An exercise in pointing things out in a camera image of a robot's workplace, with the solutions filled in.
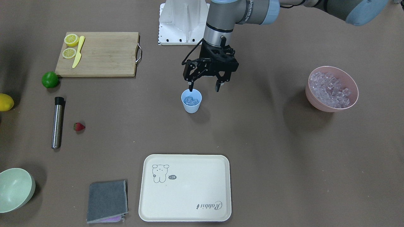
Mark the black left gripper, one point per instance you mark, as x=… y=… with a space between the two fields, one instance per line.
x=193 y=70

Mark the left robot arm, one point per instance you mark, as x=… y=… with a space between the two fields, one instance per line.
x=223 y=15

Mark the light blue cup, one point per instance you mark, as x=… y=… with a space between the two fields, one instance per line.
x=196 y=95

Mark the ice cube in cup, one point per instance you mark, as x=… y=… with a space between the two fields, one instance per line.
x=190 y=101

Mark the clear ice cube pile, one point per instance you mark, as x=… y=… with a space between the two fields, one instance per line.
x=329 y=90

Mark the wooden cutting board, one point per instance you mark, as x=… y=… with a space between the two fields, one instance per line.
x=104 y=54

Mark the cream rabbit tray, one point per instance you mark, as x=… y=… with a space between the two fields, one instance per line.
x=185 y=188

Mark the yellow plastic knife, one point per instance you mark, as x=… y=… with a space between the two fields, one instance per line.
x=78 y=55

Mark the red strawberry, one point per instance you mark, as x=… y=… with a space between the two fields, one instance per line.
x=78 y=126

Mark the lemon half lower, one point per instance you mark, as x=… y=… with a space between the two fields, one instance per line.
x=69 y=53

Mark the lemon half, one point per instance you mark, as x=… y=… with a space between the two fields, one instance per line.
x=69 y=53
x=71 y=40

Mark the lemon half upper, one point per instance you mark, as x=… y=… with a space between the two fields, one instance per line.
x=71 y=40

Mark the pink bowl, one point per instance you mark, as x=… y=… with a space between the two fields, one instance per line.
x=347 y=81

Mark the steel muddler black tip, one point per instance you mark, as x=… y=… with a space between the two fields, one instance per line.
x=57 y=122

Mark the grey folded cloth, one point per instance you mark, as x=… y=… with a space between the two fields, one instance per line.
x=107 y=202

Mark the green lime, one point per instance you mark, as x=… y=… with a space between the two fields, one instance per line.
x=50 y=80

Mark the whole yellow lemon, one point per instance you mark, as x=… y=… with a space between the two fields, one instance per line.
x=6 y=102

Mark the mint green bowl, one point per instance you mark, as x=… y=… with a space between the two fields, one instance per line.
x=17 y=187

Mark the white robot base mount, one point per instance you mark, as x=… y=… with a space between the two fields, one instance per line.
x=182 y=22

